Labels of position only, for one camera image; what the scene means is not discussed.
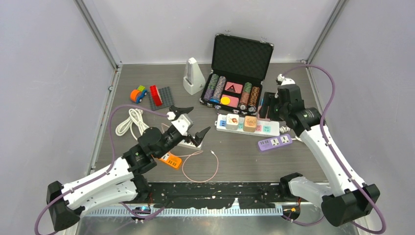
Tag orange cube socket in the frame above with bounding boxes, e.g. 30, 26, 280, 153
243, 116, 257, 133

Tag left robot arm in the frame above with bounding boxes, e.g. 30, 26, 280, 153
42, 106, 210, 233

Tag orange power strip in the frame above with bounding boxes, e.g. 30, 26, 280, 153
159, 152, 182, 170

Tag white cube socket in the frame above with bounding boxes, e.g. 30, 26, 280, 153
225, 114, 239, 130

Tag toy car blocks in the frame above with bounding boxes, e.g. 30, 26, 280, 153
130, 85, 148, 104

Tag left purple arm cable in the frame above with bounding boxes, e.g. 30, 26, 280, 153
34, 104, 169, 235

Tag pink usb cable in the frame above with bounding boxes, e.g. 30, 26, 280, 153
162, 122, 219, 183

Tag purple power strip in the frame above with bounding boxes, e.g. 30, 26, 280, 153
257, 134, 293, 151

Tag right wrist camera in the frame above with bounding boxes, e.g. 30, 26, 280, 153
276, 74, 295, 86

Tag white power strip with usb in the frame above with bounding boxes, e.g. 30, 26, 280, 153
178, 140, 202, 150

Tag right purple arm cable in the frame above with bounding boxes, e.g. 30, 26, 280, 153
281, 64, 387, 235

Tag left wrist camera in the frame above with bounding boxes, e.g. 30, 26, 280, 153
167, 111, 193, 136

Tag white cord bundle right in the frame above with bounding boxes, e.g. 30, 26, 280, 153
279, 125, 302, 141

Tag white colourful power strip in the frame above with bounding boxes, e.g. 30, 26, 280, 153
215, 114, 280, 137

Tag white metronome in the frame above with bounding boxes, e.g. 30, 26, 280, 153
183, 57, 206, 95

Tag grey building baseplate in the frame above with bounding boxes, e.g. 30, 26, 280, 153
150, 87, 174, 111

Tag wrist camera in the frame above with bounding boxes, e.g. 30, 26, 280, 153
276, 74, 295, 86
167, 111, 193, 136

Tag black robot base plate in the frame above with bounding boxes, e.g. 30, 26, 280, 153
143, 182, 298, 209

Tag white coiled power cord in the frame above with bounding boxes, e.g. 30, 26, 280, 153
115, 108, 150, 141

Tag red toy brick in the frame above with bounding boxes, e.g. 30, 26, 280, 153
150, 85, 163, 107

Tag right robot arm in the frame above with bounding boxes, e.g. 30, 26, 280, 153
260, 84, 380, 227

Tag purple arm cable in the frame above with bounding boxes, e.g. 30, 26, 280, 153
281, 64, 387, 235
34, 104, 169, 235

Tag black poker chip case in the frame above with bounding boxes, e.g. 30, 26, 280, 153
199, 33, 274, 116

